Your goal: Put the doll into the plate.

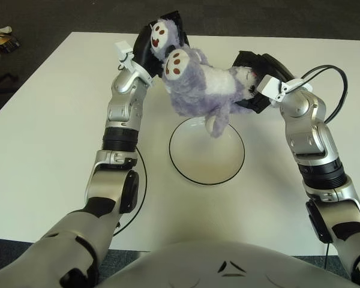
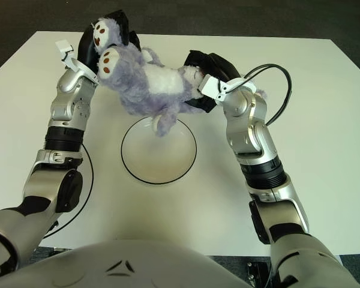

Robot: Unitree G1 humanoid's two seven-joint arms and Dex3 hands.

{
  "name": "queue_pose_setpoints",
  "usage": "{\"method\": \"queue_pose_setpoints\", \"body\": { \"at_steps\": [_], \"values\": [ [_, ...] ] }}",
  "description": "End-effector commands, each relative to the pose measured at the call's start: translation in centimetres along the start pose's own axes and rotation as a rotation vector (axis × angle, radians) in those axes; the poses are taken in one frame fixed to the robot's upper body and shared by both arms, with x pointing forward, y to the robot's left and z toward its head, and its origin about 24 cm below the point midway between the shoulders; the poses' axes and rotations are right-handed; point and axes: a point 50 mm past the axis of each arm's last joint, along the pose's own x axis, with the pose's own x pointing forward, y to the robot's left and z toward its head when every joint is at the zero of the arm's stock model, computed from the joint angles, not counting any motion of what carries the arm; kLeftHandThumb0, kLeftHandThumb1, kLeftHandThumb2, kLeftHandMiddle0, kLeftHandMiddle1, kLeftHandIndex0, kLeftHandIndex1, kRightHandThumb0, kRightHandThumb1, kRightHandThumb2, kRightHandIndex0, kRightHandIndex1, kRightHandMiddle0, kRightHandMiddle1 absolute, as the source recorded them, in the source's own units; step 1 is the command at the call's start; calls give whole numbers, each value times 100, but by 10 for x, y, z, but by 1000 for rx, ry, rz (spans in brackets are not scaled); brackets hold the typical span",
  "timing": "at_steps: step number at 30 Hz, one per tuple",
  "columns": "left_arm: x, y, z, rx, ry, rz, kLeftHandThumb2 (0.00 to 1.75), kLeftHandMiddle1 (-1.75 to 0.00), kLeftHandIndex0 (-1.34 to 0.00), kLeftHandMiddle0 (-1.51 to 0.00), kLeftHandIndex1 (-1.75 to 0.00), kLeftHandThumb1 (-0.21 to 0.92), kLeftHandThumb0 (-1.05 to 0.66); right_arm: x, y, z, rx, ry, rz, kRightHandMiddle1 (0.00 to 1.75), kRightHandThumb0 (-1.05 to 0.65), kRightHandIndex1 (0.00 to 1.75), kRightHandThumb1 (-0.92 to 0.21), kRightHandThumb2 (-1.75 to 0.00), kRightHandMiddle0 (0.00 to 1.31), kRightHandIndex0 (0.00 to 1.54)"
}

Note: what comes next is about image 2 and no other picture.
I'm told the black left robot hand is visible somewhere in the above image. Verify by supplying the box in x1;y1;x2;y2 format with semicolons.
77;9;142;73

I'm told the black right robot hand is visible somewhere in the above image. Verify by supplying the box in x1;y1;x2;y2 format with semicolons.
182;50;244;114

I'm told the purple plush bunny doll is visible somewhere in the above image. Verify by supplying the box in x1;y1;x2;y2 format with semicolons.
91;17;269;137

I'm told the white plate with black rim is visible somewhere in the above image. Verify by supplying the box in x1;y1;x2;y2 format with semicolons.
121;115;198;184

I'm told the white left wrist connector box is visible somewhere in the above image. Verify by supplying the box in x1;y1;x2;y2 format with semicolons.
55;39;76;65

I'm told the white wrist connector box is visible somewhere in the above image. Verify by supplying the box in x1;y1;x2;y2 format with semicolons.
197;76;229;106
55;39;76;65

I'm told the white right wrist connector box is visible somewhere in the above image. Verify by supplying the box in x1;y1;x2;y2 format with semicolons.
197;76;229;106

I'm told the grey robot torso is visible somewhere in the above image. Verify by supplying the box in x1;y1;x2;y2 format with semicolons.
5;238;277;288

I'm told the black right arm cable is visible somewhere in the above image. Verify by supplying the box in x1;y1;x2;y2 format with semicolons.
242;62;292;125

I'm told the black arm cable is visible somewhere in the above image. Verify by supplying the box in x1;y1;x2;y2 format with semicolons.
242;62;292;125
43;143;94;239

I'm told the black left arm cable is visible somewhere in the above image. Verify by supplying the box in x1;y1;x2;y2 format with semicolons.
43;143;94;239

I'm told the black metal bracket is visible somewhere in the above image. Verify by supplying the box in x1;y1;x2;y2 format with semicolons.
248;261;272;288

